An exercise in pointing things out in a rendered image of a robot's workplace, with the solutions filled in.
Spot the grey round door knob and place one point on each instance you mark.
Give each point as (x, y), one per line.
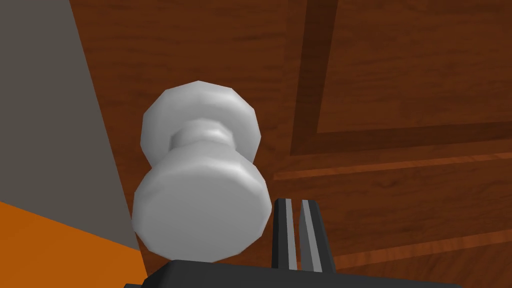
(200, 208)

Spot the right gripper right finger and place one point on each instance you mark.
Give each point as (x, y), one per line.
(314, 248)

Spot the brown wooden door leaf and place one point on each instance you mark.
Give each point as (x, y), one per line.
(400, 80)

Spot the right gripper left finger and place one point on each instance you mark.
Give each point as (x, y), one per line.
(282, 240)

